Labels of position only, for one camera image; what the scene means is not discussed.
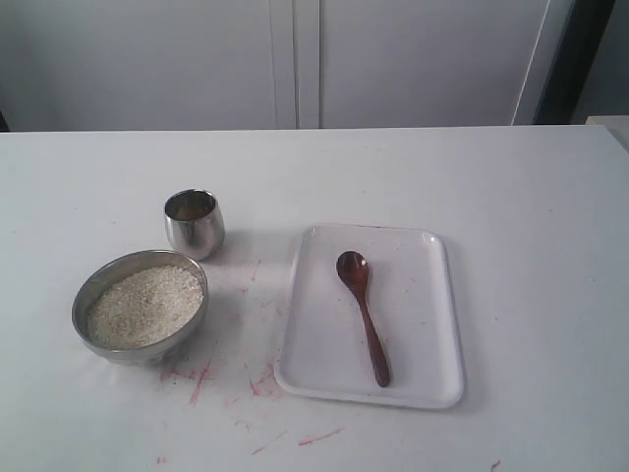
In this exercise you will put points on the white cabinet doors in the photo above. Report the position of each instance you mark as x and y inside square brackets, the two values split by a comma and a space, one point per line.
[236, 65]

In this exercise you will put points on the small steel cup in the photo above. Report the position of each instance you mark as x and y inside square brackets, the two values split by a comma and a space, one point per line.
[194, 223]

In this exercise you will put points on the dark vertical post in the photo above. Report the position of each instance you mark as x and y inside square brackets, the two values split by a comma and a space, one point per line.
[573, 61]

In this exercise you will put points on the steel bowl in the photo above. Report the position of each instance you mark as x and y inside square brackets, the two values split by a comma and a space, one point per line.
[117, 270]

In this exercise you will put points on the white rice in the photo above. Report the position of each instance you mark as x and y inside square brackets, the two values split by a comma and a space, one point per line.
[144, 308]

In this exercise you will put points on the white plastic tray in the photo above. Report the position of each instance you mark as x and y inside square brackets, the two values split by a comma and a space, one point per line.
[324, 353]

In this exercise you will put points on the brown wooden spoon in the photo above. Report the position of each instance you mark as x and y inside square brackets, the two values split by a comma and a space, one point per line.
[354, 271]

